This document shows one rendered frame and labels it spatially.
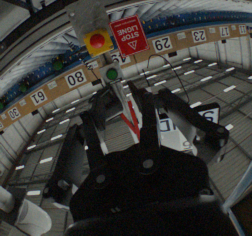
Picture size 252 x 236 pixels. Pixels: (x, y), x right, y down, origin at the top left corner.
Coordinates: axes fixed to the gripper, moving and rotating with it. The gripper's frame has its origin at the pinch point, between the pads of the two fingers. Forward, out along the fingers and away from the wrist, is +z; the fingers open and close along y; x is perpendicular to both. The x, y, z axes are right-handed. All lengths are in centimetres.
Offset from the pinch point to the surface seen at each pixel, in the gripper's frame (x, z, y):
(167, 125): -36, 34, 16
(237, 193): -25.4, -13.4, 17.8
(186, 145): -55, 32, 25
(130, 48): 5.7, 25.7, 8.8
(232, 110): -687, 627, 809
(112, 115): -12.3, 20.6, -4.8
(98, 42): 10.4, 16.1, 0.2
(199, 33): 1, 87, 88
